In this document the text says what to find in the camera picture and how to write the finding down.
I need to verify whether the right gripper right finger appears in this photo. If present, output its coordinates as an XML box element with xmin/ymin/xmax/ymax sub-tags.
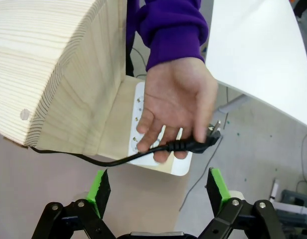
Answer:
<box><xmin>198</xmin><ymin>168</ymin><xmax>286</xmax><ymax>239</ymax></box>

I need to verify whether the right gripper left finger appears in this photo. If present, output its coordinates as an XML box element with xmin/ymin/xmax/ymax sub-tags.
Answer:
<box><xmin>31</xmin><ymin>169</ymin><xmax>116</xmax><ymax>239</ymax></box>

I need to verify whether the black power plug cable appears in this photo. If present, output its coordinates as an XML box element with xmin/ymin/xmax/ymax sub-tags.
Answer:
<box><xmin>30</xmin><ymin>120</ymin><xmax>222</xmax><ymax>167</ymax></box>

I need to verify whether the person's left forearm purple sleeve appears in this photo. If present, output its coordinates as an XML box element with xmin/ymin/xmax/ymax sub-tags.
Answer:
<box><xmin>135</xmin><ymin>0</ymin><xmax>210</xmax><ymax>72</ymax></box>

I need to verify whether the person's left hand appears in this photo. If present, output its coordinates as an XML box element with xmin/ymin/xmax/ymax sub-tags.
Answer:
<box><xmin>137</xmin><ymin>57</ymin><xmax>218</xmax><ymax>164</ymax></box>

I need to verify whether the white power strip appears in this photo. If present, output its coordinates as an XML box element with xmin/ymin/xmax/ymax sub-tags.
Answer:
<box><xmin>127</xmin><ymin>82</ymin><xmax>194</xmax><ymax>167</ymax></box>

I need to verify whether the wooden four-compartment shelf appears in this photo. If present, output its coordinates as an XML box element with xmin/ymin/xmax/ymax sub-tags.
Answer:
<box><xmin>0</xmin><ymin>0</ymin><xmax>128</xmax><ymax>147</ymax></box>

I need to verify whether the white table top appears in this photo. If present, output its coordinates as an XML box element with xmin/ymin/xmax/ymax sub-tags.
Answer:
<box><xmin>205</xmin><ymin>0</ymin><xmax>307</xmax><ymax>127</ymax></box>

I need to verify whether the person in purple hoodie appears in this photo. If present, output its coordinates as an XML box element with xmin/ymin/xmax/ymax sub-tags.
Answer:
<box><xmin>125</xmin><ymin>0</ymin><xmax>144</xmax><ymax>77</ymax></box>

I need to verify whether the grey floor cable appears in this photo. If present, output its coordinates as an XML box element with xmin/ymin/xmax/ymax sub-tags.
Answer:
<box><xmin>179</xmin><ymin>135</ymin><xmax>223</xmax><ymax>212</ymax></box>

